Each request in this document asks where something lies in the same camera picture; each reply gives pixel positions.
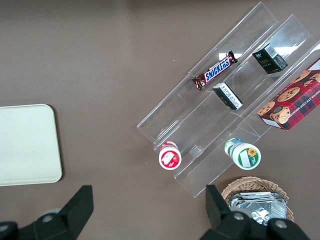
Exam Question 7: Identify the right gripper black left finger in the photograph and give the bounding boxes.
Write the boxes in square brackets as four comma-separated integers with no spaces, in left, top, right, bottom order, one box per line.
[0,184,95,240]

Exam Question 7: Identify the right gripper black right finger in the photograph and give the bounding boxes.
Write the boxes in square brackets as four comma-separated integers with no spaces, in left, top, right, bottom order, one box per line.
[199,184,312,240]

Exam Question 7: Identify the light wicker basket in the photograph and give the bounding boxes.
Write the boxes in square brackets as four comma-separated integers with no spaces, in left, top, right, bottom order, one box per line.
[221,176,296,223]

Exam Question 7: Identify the cream rectangular serving tray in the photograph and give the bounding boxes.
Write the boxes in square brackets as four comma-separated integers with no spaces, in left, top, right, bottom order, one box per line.
[0,103,63,187]

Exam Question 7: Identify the stacked aluminium foil containers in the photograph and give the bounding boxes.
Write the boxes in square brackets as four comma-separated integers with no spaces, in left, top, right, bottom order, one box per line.
[229,191,288,227]

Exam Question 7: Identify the green lidded yogurt cup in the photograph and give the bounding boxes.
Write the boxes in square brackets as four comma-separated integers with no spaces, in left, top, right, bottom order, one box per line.
[223,137,262,171]

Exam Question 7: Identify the red lidded yogurt cup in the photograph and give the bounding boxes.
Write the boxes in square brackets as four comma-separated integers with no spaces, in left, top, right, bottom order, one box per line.
[158,140,182,171]

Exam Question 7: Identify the clear acrylic stepped stand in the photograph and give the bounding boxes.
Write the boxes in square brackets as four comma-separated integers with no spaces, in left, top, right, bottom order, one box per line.
[136,1,320,199]

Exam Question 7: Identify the small black box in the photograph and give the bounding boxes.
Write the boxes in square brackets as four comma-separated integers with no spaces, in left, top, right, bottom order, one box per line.
[251,42,289,75]
[212,82,244,111]

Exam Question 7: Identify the red plaid cookie box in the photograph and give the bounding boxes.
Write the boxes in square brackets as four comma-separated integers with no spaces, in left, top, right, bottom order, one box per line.
[257,57,320,132]

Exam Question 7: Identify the Snickers chocolate bar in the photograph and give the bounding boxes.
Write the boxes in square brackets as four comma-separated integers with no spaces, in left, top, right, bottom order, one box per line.
[191,50,238,92]

